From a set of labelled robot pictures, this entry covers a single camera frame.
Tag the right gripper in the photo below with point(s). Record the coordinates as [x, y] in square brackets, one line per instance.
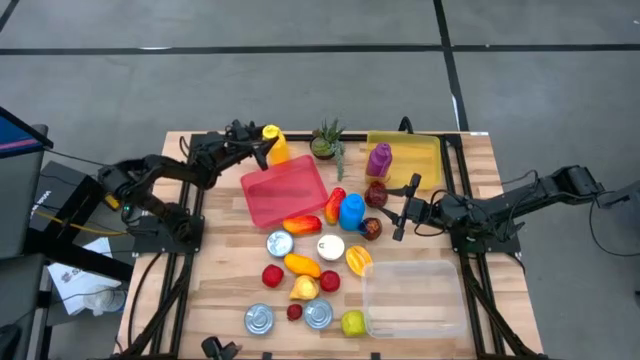
[430, 212]

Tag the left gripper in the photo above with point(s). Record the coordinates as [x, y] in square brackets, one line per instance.
[220, 152]

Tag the yellow squeeze bottle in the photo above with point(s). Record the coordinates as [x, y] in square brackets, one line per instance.
[280, 155]

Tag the dark red toy pomegranate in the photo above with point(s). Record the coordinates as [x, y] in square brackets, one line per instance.
[376, 194]
[372, 228]

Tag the red plastic bin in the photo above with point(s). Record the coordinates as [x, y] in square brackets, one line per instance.
[282, 192]

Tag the purple squeeze bottle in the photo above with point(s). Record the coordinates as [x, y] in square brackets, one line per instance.
[378, 161]

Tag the blue squeeze bottle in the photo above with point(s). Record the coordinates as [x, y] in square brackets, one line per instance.
[352, 212]

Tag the yellow toy starfruit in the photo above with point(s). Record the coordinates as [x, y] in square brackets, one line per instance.
[358, 260]

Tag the red-orange toy mango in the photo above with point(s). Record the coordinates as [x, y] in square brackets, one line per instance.
[334, 206]
[302, 225]

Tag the clear plastic bin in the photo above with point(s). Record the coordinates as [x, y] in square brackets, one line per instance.
[415, 300]

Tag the red toy apple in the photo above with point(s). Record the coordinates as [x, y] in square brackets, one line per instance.
[272, 275]
[329, 280]

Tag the yellow-orange toy mango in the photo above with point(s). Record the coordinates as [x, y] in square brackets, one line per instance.
[302, 265]

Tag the green toy pear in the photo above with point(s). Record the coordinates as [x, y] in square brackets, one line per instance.
[353, 323]

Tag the yellow toy pear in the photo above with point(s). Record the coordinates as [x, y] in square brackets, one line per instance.
[304, 288]

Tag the small red toy pomegranate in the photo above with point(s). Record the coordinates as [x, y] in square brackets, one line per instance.
[294, 312]

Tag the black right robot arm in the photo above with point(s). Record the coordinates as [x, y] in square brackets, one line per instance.
[520, 200]

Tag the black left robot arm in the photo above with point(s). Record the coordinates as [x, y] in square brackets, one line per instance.
[170, 170]

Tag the yellow plastic bin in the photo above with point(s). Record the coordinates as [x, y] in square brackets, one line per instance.
[420, 160]

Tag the small potted succulent plant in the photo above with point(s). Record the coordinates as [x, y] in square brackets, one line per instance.
[324, 146]

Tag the tin can with pull tab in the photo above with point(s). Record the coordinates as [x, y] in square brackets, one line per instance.
[330, 247]

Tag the silver tin can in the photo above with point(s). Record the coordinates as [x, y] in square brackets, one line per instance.
[279, 243]
[259, 318]

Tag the tin can with pink label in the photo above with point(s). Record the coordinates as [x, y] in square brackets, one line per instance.
[318, 313]

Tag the black device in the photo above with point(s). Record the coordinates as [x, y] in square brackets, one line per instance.
[215, 349]

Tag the black box with white text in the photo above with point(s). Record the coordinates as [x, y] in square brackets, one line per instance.
[60, 190]

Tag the black diagonal beam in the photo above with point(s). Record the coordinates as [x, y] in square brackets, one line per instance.
[75, 255]

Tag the clear plastic cup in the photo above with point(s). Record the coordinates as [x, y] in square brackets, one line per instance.
[107, 300]

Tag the grey stand leg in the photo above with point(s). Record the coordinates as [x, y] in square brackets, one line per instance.
[625, 195]

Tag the white paper sheets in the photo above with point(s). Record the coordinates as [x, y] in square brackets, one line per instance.
[70, 280]

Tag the computer monitor blue screen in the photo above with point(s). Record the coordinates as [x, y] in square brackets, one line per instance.
[20, 140]

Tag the grey cabinet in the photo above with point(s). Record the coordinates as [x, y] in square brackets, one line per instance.
[20, 200]

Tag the dark grey seat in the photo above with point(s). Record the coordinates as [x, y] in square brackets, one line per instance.
[20, 290]

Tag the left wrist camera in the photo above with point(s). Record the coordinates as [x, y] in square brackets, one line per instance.
[240, 131]

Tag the black arched frame bracket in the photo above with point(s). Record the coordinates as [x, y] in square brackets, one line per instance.
[406, 125]

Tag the grey metal post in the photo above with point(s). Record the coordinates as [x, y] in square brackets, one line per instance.
[40, 325]

